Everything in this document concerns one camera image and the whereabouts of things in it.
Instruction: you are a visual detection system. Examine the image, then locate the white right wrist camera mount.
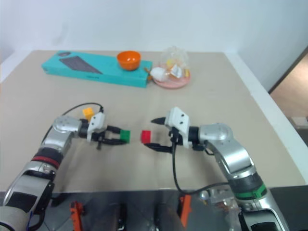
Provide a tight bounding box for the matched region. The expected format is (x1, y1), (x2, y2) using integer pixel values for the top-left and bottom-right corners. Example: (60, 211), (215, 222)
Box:
(164, 107), (191, 147)

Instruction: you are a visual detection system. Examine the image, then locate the pink plate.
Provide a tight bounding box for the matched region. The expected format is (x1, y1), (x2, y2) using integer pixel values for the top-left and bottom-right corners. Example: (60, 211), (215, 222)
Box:
(153, 71), (192, 90)

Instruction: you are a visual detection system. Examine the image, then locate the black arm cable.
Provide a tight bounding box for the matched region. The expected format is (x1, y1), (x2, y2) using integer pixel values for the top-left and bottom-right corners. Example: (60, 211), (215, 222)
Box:
(44, 103), (105, 145)
(171, 128), (231, 194)

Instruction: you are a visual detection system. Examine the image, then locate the clear plastic snack bag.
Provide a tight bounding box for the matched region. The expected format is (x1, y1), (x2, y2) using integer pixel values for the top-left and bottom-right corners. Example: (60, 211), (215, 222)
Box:
(159, 45), (190, 79)

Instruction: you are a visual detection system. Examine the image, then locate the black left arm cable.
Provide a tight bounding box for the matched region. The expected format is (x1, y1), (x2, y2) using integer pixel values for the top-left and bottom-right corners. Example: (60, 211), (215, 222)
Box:
(44, 103), (105, 145)

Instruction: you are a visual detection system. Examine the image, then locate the green cube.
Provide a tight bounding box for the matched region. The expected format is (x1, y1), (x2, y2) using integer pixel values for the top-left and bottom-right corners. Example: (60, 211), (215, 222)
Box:
(119, 129), (132, 143)

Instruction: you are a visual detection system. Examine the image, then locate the orange black clamp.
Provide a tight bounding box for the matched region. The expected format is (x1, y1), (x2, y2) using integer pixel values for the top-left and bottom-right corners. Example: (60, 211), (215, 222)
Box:
(177, 194), (193, 228)
(69, 201), (87, 231)

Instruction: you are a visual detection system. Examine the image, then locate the orange plastic bowl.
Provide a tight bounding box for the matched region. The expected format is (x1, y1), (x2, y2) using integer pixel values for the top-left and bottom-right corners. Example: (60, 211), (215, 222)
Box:
(116, 51), (142, 72)

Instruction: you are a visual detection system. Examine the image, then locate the yellow cube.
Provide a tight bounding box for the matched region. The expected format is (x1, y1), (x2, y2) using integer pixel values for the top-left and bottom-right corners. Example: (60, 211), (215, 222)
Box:
(82, 107), (95, 121)

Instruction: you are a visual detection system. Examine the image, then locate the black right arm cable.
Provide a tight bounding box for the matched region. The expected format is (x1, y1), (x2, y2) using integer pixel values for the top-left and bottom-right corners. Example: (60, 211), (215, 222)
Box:
(171, 128), (231, 194)

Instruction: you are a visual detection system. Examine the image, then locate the teal keyboard box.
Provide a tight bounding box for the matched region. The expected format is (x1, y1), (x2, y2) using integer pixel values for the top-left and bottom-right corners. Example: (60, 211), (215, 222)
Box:
(41, 50), (154, 89)

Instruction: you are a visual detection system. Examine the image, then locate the silver metal bracket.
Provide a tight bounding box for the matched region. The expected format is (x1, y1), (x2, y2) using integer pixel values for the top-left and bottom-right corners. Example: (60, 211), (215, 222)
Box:
(199, 188), (239, 213)

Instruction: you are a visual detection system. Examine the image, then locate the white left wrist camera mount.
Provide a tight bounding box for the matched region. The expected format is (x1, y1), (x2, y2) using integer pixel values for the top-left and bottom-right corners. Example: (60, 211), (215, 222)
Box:
(86, 112), (107, 142)

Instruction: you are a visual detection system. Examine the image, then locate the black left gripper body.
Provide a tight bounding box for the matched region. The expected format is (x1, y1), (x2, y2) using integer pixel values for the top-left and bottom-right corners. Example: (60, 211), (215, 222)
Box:
(90, 129), (112, 151)

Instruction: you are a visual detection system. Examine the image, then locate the white wrapped snack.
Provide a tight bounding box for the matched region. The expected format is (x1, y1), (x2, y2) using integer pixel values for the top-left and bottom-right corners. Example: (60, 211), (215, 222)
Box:
(150, 67), (167, 81)

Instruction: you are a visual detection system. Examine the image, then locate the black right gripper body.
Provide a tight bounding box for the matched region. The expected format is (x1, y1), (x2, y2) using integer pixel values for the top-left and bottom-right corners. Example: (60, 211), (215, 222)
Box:
(167, 126), (181, 148)

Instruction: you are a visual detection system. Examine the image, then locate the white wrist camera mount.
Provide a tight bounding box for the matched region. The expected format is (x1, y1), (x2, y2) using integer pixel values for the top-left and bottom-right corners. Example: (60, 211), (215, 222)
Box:
(86, 112), (107, 142)
(164, 107), (191, 147)

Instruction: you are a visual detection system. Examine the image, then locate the red cube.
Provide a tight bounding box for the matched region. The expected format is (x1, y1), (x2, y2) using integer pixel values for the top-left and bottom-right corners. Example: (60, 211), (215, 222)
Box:
(141, 130), (153, 144)

